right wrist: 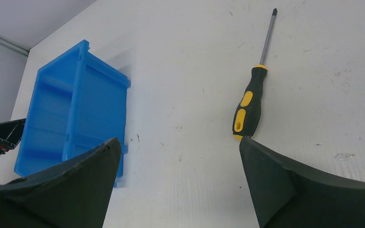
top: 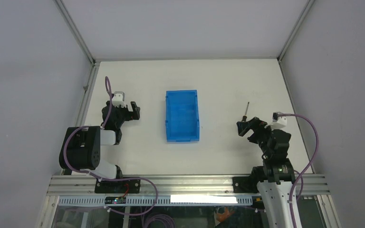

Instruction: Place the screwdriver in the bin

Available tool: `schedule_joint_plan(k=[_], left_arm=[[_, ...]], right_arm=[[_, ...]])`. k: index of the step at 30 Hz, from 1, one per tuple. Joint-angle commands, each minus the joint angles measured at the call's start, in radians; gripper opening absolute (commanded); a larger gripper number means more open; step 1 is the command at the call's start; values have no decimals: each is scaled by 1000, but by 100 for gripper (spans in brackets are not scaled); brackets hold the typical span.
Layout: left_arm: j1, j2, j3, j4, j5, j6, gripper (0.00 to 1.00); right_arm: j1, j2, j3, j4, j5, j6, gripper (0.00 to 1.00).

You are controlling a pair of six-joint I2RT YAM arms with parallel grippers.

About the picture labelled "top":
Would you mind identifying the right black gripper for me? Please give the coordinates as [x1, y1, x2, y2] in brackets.
[236, 117, 279, 158]

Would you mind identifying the black screwdriver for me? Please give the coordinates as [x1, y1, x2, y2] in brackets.
[241, 102, 250, 122]

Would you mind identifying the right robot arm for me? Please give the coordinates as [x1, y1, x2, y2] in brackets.
[232, 116, 301, 228]

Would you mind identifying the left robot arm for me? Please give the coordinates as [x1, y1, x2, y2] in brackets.
[58, 101, 140, 193]

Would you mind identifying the blue plastic bin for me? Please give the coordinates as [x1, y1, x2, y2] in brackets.
[165, 90, 200, 143]

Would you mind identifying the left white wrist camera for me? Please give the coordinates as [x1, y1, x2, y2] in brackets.
[111, 91, 126, 108]

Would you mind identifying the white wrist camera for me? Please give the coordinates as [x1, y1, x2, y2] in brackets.
[265, 112, 288, 130]
[111, 91, 126, 108]

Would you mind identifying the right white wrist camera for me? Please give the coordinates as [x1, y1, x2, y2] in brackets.
[265, 112, 288, 130]

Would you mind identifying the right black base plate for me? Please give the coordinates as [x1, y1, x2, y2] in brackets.
[232, 176, 259, 193]

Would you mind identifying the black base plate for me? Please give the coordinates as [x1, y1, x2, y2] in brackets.
[94, 179, 141, 194]
[232, 176, 259, 193]

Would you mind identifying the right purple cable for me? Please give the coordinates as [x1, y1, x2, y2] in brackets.
[280, 113, 319, 228]

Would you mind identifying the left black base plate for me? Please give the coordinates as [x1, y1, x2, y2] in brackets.
[94, 179, 141, 194]

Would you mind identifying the aluminium frame rail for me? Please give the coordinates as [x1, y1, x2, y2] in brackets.
[46, 175, 330, 196]

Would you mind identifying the white slotted cable duct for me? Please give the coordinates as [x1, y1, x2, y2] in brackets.
[58, 194, 253, 207]

